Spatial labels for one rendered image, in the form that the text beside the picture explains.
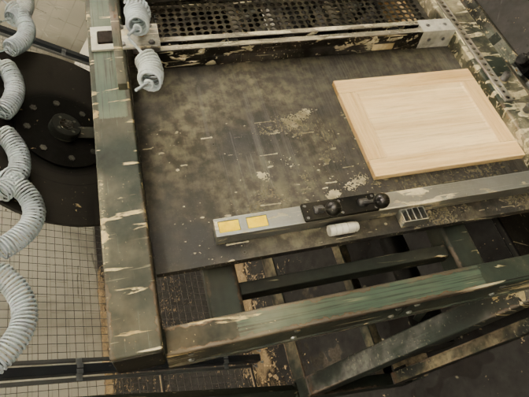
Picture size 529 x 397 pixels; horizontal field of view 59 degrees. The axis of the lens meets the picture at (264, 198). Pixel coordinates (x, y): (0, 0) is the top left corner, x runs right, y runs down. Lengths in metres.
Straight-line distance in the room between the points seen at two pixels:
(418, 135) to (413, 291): 0.52
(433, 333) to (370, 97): 0.84
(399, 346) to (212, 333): 0.99
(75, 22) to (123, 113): 6.05
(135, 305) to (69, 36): 6.60
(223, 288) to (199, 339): 0.18
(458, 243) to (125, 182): 0.87
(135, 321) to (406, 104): 1.02
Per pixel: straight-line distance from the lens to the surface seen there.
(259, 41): 1.52
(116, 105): 1.28
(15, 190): 1.58
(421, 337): 1.80
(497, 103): 1.66
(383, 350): 1.89
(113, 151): 1.18
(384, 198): 1.10
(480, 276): 1.23
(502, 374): 2.55
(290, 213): 1.15
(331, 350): 3.12
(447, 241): 1.35
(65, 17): 7.25
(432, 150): 1.44
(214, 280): 1.14
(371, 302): 1.09
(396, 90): 1.57
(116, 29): 1.24
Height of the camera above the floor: 2.32
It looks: 39 degrees down
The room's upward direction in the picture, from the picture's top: 78 degrees counter-clockwise
